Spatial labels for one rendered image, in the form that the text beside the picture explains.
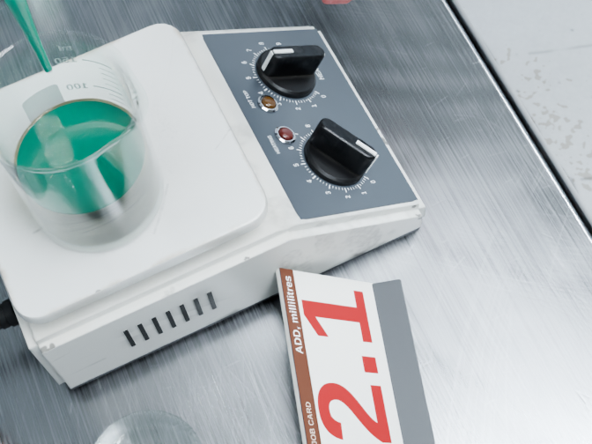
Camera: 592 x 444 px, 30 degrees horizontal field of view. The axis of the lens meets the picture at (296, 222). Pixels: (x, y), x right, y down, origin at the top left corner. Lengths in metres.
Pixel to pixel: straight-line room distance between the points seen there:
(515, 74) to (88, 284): 0.27
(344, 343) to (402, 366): 0.03
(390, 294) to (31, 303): 0.18
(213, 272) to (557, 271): 0.18
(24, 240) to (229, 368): 0.12
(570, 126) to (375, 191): 0.13
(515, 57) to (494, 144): 0.06
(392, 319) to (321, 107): 0.11
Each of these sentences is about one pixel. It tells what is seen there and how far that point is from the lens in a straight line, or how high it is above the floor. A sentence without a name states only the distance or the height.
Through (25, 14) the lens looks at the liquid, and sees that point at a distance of 0.39.
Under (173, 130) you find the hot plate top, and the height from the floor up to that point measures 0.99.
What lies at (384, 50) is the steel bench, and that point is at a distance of 0.63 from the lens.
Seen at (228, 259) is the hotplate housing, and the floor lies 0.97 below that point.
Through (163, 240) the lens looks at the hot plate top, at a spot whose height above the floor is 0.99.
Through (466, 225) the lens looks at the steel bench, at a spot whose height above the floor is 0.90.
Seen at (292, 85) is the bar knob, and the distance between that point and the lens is 0.56.
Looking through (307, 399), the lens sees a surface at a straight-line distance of 0.50.
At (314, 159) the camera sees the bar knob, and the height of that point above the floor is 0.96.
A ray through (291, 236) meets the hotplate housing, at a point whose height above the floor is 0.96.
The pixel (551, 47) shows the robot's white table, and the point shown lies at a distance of 0.64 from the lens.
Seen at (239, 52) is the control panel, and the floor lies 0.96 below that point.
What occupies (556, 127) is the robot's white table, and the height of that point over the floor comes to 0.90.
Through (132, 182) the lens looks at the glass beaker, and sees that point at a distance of 0.45.
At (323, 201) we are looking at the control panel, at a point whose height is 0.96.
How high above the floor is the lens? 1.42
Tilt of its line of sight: 64 degrees down
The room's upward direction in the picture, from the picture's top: 8 degrees counter-clockwise
